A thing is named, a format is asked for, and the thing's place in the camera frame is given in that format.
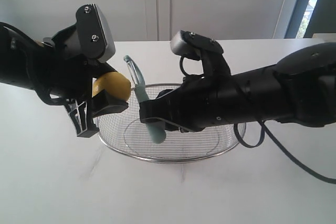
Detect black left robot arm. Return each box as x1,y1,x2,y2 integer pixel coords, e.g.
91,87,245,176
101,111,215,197
1,23,129,138

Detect teal handled peeler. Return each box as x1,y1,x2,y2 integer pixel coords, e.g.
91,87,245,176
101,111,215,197
123,55,166,144

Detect white cabinet doors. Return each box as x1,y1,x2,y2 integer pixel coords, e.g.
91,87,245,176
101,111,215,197
1,0,284,41

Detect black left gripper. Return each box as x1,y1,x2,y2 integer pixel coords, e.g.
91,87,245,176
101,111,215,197
34,24,128,138

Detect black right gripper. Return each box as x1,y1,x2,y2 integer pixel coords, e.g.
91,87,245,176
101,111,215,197
139,50,236,132

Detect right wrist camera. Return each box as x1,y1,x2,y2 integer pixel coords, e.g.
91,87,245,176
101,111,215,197
170,30,224,61

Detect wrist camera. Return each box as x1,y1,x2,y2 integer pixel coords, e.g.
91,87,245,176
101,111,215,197
170,30,224,61
76,4,115,63

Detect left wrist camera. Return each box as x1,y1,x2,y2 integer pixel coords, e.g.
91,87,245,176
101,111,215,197
76,4,115,63

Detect yellow lemon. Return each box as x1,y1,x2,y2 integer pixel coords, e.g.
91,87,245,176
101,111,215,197
92,72,131,102

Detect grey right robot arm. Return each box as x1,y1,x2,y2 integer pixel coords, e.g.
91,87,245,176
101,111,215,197
139,42,335,132

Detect dark window frame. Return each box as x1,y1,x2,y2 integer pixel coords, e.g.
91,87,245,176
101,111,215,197
285,0,335,39

